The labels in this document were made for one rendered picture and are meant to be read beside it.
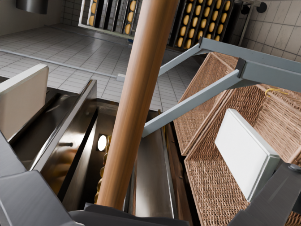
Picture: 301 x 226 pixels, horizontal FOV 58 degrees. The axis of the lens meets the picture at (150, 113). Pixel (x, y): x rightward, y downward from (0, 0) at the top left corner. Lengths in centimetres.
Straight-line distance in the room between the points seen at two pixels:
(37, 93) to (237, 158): 13
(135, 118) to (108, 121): 164
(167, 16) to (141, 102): 8
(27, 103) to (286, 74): 62
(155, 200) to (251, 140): 93
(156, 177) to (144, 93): 95
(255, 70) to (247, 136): 51
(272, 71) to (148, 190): 67
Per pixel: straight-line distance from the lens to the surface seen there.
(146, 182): 117
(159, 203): 106
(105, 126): 192
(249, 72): 67
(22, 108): 17
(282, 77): 71
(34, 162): 92
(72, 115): 124
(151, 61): 25
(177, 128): 164
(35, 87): 18
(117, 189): 30
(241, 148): 17
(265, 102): 130
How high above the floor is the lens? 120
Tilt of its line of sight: 6 degrees down
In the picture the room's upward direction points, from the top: 77 degrees counter-clockwise
